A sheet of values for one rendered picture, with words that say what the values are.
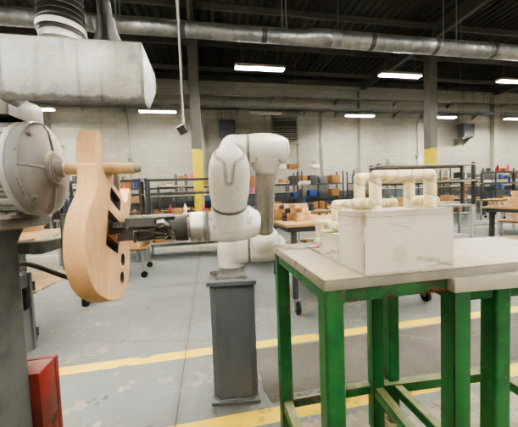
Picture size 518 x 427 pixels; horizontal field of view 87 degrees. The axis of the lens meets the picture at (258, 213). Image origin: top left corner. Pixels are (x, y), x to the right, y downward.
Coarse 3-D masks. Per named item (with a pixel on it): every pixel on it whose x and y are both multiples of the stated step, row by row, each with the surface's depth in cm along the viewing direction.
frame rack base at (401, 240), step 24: (360, 216) 72; (384, 216) 72; (408, 216) 73; (432, 216) 74; (360, 240) 73; (384, 240) 72; (408, 240) 73; (432, 240) 75; (360, 264) 73; (384, 264) 73; (408, 264) 74; (432, 264) 75
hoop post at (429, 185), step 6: (426, 180) 76; (432, 180) 75; (426, 186) 76; (432, 186) 75; (426, 192) 76; (432, 192) 75; (426, 198) 76; (432, 198) 75; (426, 204) 76; (432, 204) 75
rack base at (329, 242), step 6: (324, 234) 97; (330, 234) 92; (336, 234) 89; (324, 240) 97; (330, 240) 92; (336, 240) 88; (324, 246) 97; (330, 246) 92; (336, 246) 88; (324, 252) 98; (330, 252) 93; (336, 252) 88; (330, 258) 93; (336, 258) 88
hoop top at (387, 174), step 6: (372, 174) 73; (378, 174) 72; (384, 174) 73; (390, 174) 73; (396, 174) 73; (402, 174) 73; (408, 174) 74; (414, 174) 74; (420, 174) 74; (426, 174) 75; (432, 174) 75; (384, 180) 74; (390, 180) 74; (396, 180) 74; (402, 180) 75; (408, 180) 75
